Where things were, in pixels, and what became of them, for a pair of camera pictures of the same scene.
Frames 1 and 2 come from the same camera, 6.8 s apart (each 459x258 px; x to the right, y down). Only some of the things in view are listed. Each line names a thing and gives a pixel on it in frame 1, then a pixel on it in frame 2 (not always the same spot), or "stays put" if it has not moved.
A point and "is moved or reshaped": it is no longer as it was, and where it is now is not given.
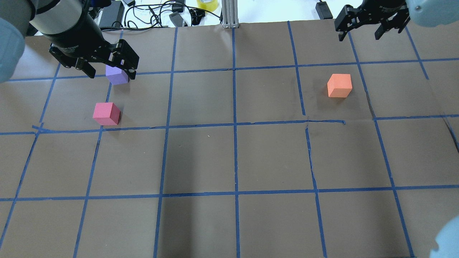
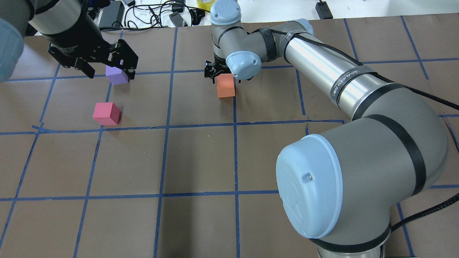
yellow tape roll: x=208 y=5 stays put
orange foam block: x=339 y=85 is moved or reshaped
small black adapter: x=323 y=10 stays put
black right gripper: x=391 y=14 → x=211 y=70
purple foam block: x=117 y=76 stays put
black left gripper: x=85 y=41 stays put
